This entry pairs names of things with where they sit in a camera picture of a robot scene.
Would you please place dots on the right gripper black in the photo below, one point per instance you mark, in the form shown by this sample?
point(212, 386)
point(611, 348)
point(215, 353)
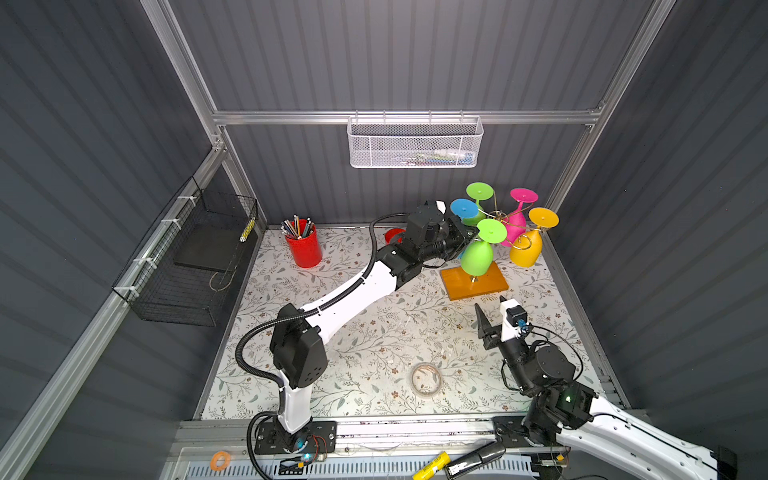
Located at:
point(485, 330)

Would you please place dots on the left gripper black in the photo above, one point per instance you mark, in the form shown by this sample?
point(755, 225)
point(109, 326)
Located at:
point(454, 228)

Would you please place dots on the red wine glass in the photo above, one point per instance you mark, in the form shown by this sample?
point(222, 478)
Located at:
point(394, 235)

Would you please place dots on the green wine glass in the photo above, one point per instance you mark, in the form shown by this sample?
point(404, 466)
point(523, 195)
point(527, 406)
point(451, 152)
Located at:
point(478, 191)
point(479, 255)

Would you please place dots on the gold rack with orange base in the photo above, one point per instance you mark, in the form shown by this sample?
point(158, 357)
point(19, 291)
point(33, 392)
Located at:
point(459, 285)

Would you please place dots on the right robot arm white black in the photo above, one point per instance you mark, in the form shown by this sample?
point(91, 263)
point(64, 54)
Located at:
point(565, 412)

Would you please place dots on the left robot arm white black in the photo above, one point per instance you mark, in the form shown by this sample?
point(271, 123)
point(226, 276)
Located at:
point(300, 335)

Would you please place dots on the blue wine glass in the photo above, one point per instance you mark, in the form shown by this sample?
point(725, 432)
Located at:
point(465, 209)

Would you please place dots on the pink wine glass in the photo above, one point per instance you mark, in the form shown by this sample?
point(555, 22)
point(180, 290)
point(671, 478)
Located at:
point(515, 222)

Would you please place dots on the yellow wine glass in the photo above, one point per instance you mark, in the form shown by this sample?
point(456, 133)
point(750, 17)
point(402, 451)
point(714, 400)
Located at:
point(527, 248)

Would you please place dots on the floral table mat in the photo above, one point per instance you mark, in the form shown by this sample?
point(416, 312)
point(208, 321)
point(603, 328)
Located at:
point(371, 357)

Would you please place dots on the clear tape roll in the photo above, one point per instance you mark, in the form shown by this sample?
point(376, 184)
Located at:
point(426, 380)

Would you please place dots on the black handheld device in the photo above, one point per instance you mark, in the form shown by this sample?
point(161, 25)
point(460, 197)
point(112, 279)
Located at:
point(474, 460)

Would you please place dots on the red pencil cup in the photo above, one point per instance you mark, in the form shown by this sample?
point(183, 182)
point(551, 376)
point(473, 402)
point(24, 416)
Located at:
point(302, 240)

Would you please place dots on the yellow marker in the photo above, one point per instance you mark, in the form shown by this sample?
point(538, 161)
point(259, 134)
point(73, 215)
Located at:
point(433, 467)

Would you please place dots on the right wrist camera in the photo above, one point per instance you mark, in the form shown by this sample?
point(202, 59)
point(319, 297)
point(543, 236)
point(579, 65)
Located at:
point(515, 320)

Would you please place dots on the white wire mesh basket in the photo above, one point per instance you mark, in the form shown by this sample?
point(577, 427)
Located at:
point(425, 142)

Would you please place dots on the black wire basket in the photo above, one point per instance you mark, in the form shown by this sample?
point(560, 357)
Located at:
point(194, 260)

